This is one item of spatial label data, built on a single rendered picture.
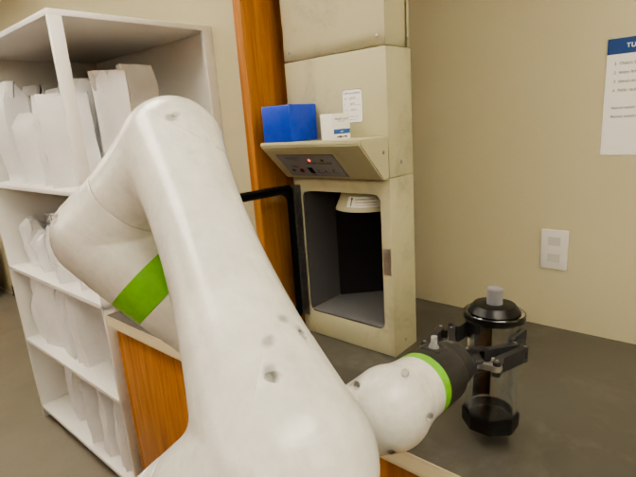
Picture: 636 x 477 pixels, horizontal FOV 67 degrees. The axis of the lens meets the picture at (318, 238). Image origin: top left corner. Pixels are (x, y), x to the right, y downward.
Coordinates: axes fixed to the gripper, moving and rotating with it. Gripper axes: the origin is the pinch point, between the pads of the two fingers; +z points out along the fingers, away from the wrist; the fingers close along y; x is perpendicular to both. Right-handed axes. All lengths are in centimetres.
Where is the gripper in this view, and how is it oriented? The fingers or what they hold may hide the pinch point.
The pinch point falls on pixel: (492, 333)
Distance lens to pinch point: 95.1
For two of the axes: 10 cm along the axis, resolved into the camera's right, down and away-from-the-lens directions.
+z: 6.6, -1.3, 7.4
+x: 0.1, 9.9, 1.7
